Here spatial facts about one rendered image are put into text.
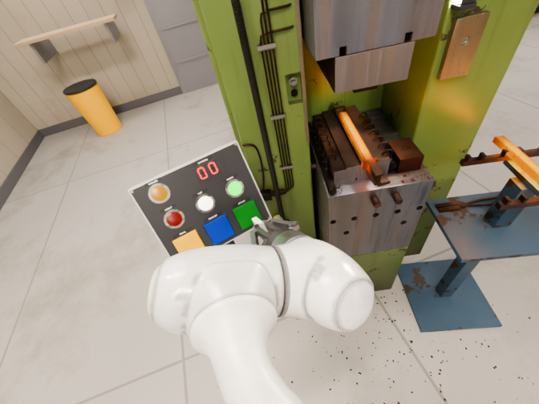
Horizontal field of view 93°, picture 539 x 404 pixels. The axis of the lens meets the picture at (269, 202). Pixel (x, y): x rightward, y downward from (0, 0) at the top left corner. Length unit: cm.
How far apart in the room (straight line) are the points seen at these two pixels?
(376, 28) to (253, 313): 69
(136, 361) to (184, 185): 140
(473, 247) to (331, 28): 91
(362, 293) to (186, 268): 22
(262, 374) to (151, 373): 165
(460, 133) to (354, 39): 69
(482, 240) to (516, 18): 72
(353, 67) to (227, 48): 36
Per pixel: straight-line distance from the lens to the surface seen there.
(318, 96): 134
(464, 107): 122
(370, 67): 81
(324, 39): 75
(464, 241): 123
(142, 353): 198
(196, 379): 178
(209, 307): 30
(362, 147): 103
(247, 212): 82
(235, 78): 90
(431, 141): 125
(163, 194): 79
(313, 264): 36
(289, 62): 89
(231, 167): 80
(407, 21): 81
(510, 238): 131
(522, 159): 120
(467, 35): 106
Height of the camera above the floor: 162
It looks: 46 degrees down
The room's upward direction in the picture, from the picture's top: 14 degrees counter-clockwise
